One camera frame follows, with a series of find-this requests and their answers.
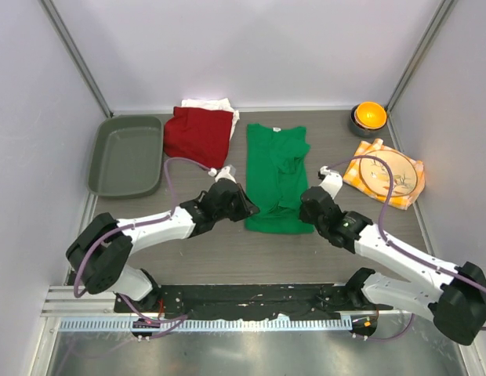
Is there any green t shirt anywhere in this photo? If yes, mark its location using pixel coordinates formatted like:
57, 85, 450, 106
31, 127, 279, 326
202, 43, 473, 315
245, 123, 314, 235

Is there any floral ceramic plate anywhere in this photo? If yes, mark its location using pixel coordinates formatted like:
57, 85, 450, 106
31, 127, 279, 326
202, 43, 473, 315
359, 150, 418, 197

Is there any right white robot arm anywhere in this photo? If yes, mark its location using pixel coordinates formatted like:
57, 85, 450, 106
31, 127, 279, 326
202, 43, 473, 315
299, 186, 486, 345

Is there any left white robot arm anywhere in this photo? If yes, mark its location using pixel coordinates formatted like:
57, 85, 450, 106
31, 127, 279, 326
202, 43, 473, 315
66, 179, 259, 313

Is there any red folded t shirt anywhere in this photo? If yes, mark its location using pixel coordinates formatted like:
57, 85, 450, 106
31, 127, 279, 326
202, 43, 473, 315
164, 107, 233, 168

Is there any grey bowl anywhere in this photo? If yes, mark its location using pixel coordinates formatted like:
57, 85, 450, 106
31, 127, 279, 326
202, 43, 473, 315
347, 106, 387, 139

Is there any white folded t shirt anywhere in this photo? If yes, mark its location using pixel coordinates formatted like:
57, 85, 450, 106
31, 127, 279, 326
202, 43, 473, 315
181, 98, 240, 139

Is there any grey plastic tray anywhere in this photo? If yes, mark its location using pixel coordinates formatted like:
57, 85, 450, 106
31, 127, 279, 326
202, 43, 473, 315
88, 115, 164, 199

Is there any orange bowl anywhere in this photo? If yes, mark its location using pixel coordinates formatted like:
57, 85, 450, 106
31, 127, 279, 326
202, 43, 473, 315
354, 102, 387, 130

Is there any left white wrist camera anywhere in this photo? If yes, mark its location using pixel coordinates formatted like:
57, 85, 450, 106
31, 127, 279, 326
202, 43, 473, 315
208, 164, 237, 183

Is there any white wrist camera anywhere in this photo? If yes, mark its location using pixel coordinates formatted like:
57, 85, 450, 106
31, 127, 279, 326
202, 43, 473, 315
318, 166, 343, 199
208, 164, 237, 183

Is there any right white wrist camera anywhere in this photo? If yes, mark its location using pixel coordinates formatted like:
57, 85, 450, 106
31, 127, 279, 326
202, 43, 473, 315
318, 166, 343, 199

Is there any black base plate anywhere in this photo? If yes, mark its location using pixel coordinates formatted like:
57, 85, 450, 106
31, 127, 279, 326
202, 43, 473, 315
114, 282, 381, 320

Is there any white slotted cable duct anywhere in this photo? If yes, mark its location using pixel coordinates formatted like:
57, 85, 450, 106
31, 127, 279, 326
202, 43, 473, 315
59, 316, 352, 333

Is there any right aluminium frame post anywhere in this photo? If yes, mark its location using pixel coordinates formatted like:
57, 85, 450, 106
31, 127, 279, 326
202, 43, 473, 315
386, 0, 457, 112

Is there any aluminium frame post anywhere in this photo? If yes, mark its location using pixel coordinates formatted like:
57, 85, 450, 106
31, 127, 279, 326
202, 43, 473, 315
386, 0, 457, 112
39, 0, 114, 118

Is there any left aluminium frame post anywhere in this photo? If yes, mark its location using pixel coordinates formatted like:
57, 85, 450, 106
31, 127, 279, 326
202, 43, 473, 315
39, 0, 114, 118

